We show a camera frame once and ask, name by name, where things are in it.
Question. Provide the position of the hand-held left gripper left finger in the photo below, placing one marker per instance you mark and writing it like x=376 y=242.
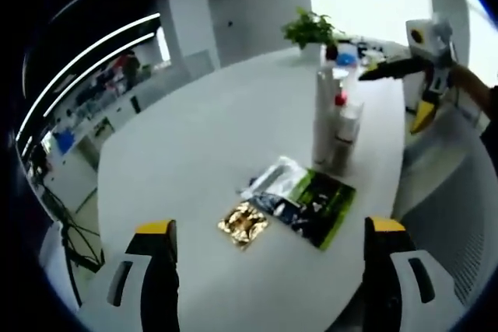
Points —
x=136 y=308

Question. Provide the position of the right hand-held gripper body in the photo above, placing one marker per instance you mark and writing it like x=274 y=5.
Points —
x=424 y=42

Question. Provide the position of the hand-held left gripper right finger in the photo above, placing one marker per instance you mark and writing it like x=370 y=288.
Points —
x=400 y=301

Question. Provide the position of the white skincare tube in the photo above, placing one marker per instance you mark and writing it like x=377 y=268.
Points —
x=323 y=122

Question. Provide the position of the small white skincare bottle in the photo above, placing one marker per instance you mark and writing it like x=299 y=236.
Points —
x=344 y=153

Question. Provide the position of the green skincare sachet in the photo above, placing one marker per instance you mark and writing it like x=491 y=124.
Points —
x=330 y=207

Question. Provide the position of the gold skincare sachet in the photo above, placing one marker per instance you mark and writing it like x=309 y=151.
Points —
x=243 y=225

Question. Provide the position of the dark blue skincare sachet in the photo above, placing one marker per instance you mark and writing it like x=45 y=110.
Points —
x=288 y=213

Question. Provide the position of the silver skincare sachet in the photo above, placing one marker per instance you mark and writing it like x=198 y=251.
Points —
x=280 y=174

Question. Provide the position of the blue storage box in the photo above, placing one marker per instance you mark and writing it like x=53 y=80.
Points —
x=64 y=142

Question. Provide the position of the blue packet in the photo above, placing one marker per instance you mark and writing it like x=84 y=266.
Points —
x=346 y=60

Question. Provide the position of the person's black shirt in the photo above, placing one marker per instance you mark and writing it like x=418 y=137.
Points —
x=492 y=110

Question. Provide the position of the dark red vase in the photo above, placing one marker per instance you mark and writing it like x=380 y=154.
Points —
x=332 y=53

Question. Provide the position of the white square pot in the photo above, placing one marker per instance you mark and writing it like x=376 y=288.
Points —
x=310 y=52

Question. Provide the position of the green potted plant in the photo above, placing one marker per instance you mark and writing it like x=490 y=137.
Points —
x=311 y=29

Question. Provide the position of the white counter cabinets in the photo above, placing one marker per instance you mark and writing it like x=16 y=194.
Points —
x=116 y=114

